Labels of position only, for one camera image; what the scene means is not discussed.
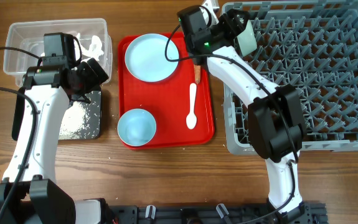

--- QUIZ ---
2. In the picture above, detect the light green bowl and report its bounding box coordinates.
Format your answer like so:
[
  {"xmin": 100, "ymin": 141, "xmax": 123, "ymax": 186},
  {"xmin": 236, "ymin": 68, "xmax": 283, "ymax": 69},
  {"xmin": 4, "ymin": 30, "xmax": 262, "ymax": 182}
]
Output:
[{"xmin": 234, "ymin": 21, "xmax": 257, "ymax": 57}]

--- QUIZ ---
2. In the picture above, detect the large light blue plate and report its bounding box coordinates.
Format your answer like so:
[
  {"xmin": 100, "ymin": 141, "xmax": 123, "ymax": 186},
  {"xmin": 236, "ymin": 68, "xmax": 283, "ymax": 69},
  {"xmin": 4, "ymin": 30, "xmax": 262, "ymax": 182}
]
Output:
[{"xmin": 125, "ymin": 34, "xmax": 179, "ymax": 83}]

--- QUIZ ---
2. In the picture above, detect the black plastic tray bin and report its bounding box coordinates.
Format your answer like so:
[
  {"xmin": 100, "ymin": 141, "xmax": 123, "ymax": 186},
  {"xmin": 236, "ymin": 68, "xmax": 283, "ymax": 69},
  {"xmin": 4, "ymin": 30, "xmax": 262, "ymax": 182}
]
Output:
[{"xmin": 24, "ymin": 85, "xmax": 101, "ymax": 144}]

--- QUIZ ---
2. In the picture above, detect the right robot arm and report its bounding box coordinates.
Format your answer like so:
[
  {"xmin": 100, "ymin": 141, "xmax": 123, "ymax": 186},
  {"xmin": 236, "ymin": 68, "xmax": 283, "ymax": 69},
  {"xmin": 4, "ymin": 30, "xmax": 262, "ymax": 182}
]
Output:
[{"xmin": 177, "ymin": 4, "xmax": 306, "ymax": 218}]

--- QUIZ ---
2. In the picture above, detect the red serving tray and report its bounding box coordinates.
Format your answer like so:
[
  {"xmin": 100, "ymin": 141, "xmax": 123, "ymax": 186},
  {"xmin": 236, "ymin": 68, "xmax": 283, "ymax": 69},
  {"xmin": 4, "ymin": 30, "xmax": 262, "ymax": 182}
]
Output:
[{"xmin": 117, "ymin": 35, "xmax": 215, "ymax": 150}]

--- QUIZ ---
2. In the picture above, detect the grey dishwasher rack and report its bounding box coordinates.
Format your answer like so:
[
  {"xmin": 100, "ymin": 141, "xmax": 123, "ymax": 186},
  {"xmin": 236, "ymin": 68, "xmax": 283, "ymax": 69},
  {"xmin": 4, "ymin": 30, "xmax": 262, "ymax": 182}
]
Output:
[{"xmin": 222, "ymin": 1, "xmax": 358, "ymax": 152}]

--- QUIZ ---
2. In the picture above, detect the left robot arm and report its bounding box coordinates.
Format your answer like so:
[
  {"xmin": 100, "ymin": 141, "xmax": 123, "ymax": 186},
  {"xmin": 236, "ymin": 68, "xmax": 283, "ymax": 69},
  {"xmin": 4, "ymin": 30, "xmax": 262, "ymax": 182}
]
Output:
[{"xmin": 0, "ymin": 32, "xmax": 114, "ymax": 223}]

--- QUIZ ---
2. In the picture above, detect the small light blue bowl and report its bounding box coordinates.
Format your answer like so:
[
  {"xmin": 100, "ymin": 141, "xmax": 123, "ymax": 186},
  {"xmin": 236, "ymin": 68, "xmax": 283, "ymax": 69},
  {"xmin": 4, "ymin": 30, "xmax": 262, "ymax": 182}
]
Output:
[{"xmin": 117, "ymin": 108, "xmax": 157, "ymax": 147}]

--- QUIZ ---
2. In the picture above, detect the clear plastic bin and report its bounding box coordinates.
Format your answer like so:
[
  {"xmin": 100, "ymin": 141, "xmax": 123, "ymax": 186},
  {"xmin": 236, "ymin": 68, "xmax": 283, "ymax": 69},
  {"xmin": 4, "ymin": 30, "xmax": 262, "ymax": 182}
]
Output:
[{"xmin": 6, "ymin": 18, "xmax": 113, "ymax": 77}]

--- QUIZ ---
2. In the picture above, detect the orange carrot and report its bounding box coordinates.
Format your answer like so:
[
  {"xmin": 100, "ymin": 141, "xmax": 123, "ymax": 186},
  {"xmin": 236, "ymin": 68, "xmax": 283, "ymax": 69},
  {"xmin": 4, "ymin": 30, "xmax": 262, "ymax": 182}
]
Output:
[{"xmin": 194, "ymin": 65, "xmax": 201, "ymax": 84}]

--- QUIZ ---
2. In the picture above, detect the cooked white rice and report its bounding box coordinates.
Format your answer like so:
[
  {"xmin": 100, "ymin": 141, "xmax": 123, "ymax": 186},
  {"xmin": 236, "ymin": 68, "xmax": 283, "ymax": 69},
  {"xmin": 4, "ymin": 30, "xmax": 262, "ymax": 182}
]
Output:
[{"xmin": 59, "ymin": 102, "xmax": 100, "ymax": 140}]

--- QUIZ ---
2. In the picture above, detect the white plastic spoon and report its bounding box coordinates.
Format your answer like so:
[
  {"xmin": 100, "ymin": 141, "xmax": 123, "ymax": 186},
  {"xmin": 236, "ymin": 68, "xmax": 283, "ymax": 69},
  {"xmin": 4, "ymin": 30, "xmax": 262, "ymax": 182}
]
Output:
[{"xmin": 186, "ymin": 83, "xmax": 197, "ymax": 129}]

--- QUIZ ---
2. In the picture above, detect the white tissue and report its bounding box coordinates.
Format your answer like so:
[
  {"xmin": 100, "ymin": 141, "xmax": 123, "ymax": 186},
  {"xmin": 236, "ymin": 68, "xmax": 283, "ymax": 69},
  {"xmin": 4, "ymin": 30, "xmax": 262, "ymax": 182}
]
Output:
[{"xmin": 68, "ymin": 30, "xmax": 106, "ymax": 62}]

